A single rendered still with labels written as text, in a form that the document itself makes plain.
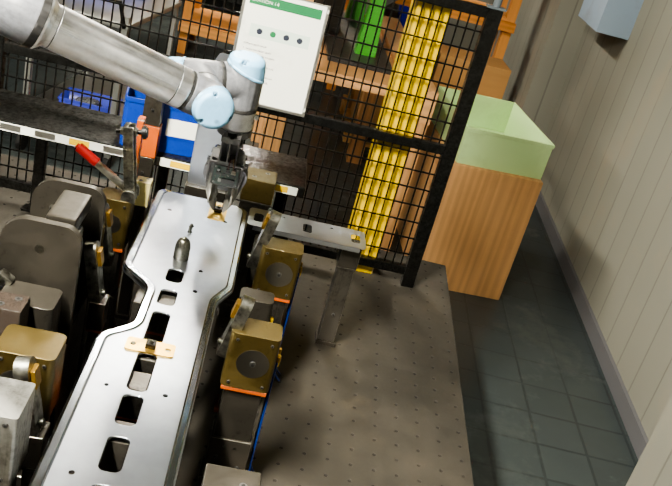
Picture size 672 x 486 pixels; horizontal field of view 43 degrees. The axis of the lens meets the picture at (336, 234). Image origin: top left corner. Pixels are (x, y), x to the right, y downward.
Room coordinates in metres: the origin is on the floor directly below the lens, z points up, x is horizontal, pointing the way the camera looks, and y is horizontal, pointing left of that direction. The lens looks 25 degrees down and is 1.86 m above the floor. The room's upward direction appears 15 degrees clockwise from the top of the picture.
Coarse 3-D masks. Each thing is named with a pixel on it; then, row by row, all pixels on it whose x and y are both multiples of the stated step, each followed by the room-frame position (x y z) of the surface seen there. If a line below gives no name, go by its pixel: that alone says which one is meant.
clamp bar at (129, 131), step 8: (120, 128) 1.65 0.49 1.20; (128, 128) 1.64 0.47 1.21; (136, 128) 1.66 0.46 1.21; (144, 128) 1.65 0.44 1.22; (128, 136) 1.64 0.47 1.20; (136, 136) 1.67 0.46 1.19; (144, 136) 1.65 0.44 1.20; (128, 144) 1.64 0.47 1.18; (136, 144) 1.67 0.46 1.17; (128, 152) 1.64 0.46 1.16; (136, 152) 1.67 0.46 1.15; (128, 160) 1.64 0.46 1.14; (136, 160) 1.67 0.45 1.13; (128, 168) 1.64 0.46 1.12; (136, 168) 1.67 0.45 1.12; (128, 176) 1.64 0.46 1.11; (136, 176) 1.67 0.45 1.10; (128, 184) 1.64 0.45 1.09; (136, 184) 1.67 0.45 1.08; (136, 192) 1.67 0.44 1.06
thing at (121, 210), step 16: (112, 192) 1.66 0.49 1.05; (112, 208) 1.63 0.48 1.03; (128, 208) 1.63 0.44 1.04; (112, 224) 1.62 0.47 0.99; (128, 224) 1.64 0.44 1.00; (112, 240) 1.63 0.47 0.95; (128, 240) 1.67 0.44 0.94; (112, 272) 1.63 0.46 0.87; (112, 288) 1.64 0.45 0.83; (112, 304) 1.63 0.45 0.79; (112, 320) 1.67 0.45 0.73
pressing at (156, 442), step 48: (144, 240) 1.58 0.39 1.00; (192, 240) 1.64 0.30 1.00; (240, 240) 1.71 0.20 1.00; (144, 288) 1.41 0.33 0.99; (192, 288) 1.44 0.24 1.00; (96, 336) 1.20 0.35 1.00; (144, 336) 1.24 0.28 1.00; (192, 336) 1.28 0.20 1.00; (96, 384) 1.08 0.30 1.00; (192, 384) 1.15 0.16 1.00; (96, 432) 0.97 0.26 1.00; (144, 432) 1.00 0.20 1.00; (48, 480) 0.86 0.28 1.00; (96, 480) 0.88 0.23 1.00; (144, 480) 0.91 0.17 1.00
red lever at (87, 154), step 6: (78, 144) 1.64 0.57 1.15; (78, 150) 1.63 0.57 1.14; (84, 150) 1.64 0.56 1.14; (90, 150) 1.65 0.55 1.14; (84, 156) 1.64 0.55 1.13; (90, 156) 1.64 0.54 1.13; (96, 156) 1.65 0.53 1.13; (90, 162) 1.64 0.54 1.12; (96, 162) 1.64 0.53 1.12; (102, 168) 1.64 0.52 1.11; (108, 168) 1.66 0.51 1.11; (108, 174) 1.64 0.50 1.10; (114, 174) 1.65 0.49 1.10; (114, 180) 1.65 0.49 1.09; (120, 180) 1.65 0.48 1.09; (120, 186) 1.65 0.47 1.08
